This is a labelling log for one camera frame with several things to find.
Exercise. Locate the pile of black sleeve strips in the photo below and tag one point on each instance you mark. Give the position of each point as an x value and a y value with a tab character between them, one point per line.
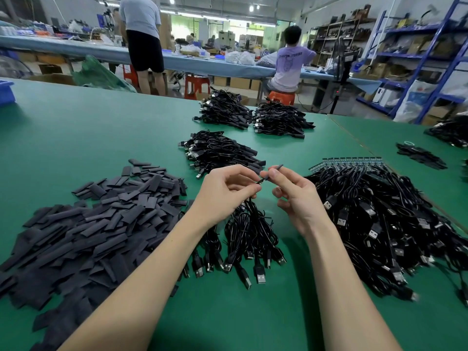
80	237

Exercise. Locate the black tripod stand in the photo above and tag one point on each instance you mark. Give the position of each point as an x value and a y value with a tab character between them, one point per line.
344	65

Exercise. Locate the dark storage shelf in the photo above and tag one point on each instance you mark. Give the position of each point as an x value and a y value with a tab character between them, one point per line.
336	36

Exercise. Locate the blue metal shelving rack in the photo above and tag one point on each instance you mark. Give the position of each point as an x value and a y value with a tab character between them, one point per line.
409	27

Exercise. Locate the green plastic bag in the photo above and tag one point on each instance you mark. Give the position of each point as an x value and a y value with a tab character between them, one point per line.
101	75

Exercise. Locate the open cardboard box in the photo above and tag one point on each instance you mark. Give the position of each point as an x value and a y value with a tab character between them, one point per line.
51	79

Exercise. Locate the black sleeve piece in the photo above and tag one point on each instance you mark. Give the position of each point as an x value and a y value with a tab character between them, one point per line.
272	170

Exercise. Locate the person's right hand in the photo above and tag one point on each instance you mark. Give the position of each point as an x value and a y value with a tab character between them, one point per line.
296	199

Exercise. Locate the person's right forearm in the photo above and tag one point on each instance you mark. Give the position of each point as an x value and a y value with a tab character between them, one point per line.
351	296

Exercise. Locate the white plastic bag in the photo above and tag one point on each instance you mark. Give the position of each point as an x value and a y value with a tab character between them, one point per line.
415	104

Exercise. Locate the orange plastic stool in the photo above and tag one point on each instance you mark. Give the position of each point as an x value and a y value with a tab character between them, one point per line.
281	98

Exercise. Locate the blue plastic bin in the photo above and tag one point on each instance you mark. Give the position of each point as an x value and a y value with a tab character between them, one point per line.
6	92

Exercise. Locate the person's left forearm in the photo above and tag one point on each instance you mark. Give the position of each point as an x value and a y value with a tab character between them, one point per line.
124	296

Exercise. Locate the person's left hand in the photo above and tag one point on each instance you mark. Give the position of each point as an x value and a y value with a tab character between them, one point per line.
219	195

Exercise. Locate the long blue work table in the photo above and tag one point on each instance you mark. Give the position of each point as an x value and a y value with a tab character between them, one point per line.
58	49

